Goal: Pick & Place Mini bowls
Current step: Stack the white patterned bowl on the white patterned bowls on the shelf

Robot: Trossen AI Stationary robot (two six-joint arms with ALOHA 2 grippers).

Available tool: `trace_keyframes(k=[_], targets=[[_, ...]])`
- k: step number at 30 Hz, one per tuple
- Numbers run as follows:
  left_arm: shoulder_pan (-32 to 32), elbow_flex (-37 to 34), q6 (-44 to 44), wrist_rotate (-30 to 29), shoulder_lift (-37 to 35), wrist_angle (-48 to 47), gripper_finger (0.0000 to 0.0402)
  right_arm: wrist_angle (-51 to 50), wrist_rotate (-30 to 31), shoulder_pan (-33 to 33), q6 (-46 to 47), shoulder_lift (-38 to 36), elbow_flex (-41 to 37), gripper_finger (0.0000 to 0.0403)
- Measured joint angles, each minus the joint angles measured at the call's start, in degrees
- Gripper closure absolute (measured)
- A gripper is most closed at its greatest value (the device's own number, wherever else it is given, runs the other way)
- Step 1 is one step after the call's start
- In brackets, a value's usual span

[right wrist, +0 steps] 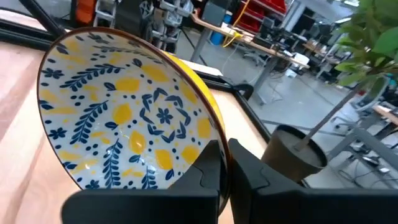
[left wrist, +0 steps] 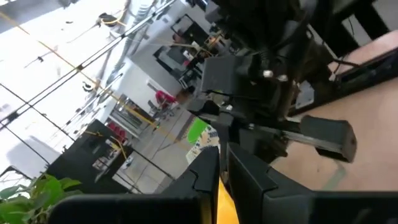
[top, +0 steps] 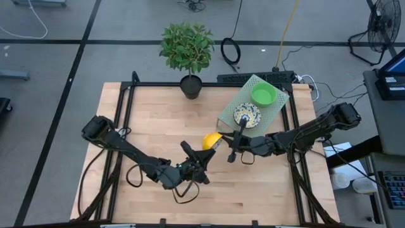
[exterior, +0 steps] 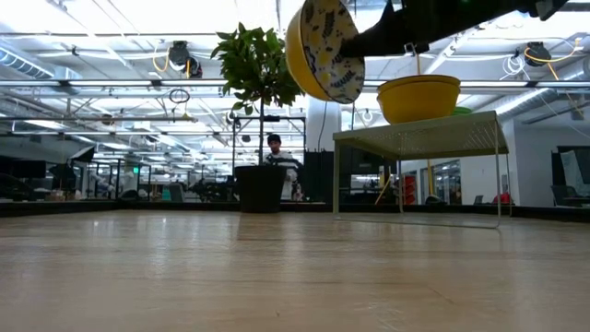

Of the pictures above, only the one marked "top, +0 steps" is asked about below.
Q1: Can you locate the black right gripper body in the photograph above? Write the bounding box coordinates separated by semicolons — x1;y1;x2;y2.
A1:
228;118;254;163

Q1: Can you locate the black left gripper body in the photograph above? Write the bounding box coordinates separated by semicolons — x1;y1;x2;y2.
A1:
180;141;210;186

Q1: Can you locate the yellow bowl with patterned inside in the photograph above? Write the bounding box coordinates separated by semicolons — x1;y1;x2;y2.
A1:
202;131;224;151
233;101;262;129

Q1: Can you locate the green plastic bowl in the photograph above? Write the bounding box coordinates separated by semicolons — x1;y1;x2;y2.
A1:
250;82;278;108

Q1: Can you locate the mint perforated metal shelf riser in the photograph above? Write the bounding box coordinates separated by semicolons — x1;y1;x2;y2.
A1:
216;73;291;139

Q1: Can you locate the black perforated box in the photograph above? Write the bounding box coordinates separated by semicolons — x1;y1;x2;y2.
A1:
216;70;296;85

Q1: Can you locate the green plant in black pot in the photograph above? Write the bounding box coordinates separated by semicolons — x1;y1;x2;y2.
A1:
159;22;216;100

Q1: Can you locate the white cup lid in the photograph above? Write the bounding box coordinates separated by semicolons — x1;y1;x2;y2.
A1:
330;172;351;191

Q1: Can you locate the white rounded object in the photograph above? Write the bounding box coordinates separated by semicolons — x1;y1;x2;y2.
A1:
352;176;378;194

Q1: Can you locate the grey desk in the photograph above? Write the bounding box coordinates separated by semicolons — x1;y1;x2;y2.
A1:
363;69;405;156

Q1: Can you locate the black desktop device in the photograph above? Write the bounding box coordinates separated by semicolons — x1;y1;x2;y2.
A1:
375;75;405;101

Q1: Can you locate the black keyboard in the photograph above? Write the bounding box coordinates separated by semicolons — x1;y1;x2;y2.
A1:
378;170;405;210

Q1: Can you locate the computer monitor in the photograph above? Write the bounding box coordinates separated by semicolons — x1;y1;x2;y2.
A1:
378;48;405;77

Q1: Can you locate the black floor fan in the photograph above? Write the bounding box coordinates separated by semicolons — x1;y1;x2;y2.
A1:
347;0;402;67

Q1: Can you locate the black rounded object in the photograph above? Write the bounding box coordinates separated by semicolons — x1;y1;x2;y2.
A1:
0;97;13;114

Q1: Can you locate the grey flat bar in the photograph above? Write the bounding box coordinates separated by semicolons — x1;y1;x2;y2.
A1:
0;70;31;81

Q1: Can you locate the grey metal base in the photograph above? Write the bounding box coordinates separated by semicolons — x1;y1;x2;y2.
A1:
11;0;68;8

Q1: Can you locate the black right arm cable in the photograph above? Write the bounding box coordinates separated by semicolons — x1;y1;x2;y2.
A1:
239;151;256;166

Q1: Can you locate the black aluminium rig frame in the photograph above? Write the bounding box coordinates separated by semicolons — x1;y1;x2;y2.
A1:
70;70;341;228

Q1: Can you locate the black coiled cable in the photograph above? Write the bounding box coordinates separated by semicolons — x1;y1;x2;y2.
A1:
220;0;244;72

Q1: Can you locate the white looped cable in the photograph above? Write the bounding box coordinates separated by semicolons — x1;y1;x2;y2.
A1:
297;73;321;103

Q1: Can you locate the yellow cable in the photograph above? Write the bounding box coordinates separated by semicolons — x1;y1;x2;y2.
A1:
274;0;301;72

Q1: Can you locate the black cable bundle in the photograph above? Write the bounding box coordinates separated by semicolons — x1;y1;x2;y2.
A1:
176;0;207;13

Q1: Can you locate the white floor cable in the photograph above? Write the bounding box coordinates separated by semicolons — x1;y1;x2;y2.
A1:
0;0;49;40

